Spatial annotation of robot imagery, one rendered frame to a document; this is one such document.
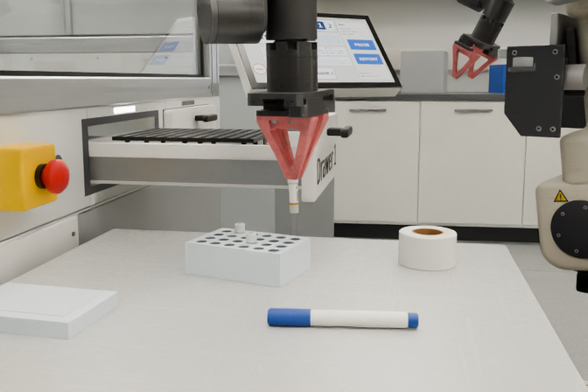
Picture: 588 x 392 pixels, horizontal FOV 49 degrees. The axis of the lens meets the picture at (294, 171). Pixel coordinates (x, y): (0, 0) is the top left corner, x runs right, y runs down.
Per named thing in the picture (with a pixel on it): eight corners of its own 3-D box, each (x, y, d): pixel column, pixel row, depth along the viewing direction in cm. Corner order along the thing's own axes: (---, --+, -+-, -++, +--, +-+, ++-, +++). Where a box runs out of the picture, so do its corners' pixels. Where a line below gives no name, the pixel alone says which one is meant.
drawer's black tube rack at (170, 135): (277, 166, 114) (277, 129, 113) (254, 181, 96) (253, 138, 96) (157, 163, 117) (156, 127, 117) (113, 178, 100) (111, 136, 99)
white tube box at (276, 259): (311, 268, 79) (311, 237, 78) (279, 288, 71) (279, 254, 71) (222, 255, 84) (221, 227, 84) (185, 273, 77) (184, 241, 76)
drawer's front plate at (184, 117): (217, 150, 154) (216, 104, 152) (173, 167, 126) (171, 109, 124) (209, 150, 154) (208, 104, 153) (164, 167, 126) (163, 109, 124)
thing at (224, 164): (325, 165, 116) (326, 131, 115) (303, 190, 91) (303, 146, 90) (115, 161, 123) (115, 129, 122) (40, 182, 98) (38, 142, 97)
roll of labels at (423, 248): (403, 271, 77) (404, 238, 77) (394, 255, 84) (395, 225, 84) (462, 270, 78) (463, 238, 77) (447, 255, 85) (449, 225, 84)
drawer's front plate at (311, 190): (337, 173, 118) (338, 112, 116) (313, 203, 89) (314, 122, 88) (327, 172, 118) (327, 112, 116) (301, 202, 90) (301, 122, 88)
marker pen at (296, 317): (416, 325, 61) (416, 308, 60) (418, 332, 59) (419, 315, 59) (269, 321, 61) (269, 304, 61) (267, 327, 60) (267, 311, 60)
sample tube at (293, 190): (301, 211, 76) (299, 172, 75) (297, 213, 75) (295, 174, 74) (291, 210, 76) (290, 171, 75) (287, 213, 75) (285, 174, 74)
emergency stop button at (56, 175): (73, 191, 77) (72, 157, 77) (55, 196, 73) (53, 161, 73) (50, 190, 78) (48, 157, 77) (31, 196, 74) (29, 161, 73)
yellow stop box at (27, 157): (64, 200, 80) (60, 142, 79) (30, 213, 73) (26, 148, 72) (25, 199, 80) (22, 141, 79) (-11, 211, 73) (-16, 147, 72)
